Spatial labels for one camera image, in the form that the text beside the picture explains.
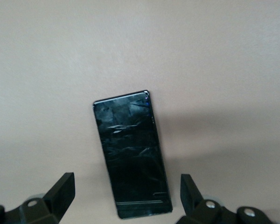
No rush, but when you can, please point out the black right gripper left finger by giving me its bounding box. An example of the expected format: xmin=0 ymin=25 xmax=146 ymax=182
xmin=0 ymin=172 xmax=75 ymax=224

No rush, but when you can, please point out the black slab smartphone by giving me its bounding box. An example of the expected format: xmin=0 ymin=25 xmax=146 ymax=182
xmin=92 ymin=90 xmax=173 ymax=219

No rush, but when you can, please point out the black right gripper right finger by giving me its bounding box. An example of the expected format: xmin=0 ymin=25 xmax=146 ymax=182
xmin=176 ymin=174 xmax=275 ymax=224

